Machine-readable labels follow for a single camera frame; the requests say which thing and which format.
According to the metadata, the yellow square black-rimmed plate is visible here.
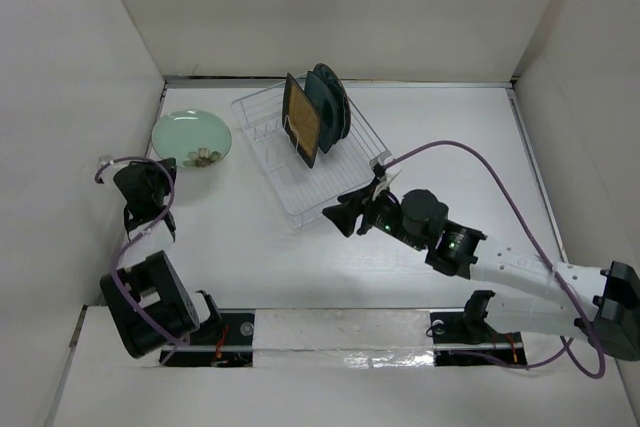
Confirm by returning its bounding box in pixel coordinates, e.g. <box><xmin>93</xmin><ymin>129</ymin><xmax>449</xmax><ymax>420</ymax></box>
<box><xmin>281</xmin><ymin>73</ymin><xmax>321</xmax><ymax>169</ymax></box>

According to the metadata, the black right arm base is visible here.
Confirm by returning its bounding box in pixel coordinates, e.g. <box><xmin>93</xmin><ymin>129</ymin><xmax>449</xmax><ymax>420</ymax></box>
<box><xmin>425</xmin><ymin>290</ymin><xmax>528</xmax><ymax>367</ymax></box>

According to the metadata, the light green glass plate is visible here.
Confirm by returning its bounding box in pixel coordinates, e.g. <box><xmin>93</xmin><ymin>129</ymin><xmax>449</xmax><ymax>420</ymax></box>
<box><xmin>151</xmin><ymin>109</ymin><xmax>232</xmax><ymax>169</ymax></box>

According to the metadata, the teal square plate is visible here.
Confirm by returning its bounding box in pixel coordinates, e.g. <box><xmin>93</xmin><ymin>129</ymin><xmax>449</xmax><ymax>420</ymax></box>
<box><xmin>304</xmin><ymin>71</ymin><xmax>338</xmax><ymax>154</ymax></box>

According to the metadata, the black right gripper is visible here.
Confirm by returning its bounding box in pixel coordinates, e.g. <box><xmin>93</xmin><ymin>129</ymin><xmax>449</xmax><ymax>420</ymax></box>
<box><xmin>322</xmin><ymin>176</ymin><xmax>426</xmax><ymax>252</ymax></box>

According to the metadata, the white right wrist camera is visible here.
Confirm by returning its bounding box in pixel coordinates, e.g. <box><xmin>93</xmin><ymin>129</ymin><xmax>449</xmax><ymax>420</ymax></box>
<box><xmin>370</xmin><ymin>155</ymin><xmax>401</xmax><ymax>200</ymax></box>

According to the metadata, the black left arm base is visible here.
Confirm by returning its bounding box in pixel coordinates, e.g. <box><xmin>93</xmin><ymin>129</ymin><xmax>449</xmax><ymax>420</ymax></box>
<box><xmin>159</xmin><ymin>310</ymin><xmax>255</xmax><ymax>368</ymax></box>

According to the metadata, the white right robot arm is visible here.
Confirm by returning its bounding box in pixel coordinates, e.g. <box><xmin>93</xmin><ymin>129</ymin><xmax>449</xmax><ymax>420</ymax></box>
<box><xmin>322</xmin><ymin>188</ymin><xmax>639</xmax><ymax>361</ymax></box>

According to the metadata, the teal scalloped round plate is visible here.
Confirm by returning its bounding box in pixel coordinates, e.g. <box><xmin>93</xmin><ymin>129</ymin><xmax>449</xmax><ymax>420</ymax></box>
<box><xmin>332</xmin><ymin>78</ymin><xmax>351</xmax><ymax>140</ymax></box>

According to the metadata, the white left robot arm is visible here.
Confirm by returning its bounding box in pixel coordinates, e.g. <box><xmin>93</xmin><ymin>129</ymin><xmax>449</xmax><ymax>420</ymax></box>
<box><xmin>94</xmin><ymin>156</ymin><xmax>226</xmax><ymax>358</ymax></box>

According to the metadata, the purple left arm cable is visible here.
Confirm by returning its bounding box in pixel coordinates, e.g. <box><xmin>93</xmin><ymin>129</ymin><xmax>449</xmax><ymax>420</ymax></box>
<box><xmin>93</xmin><ymin>156</ymin><xmax>191</xmax><ymax>366</ymax></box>

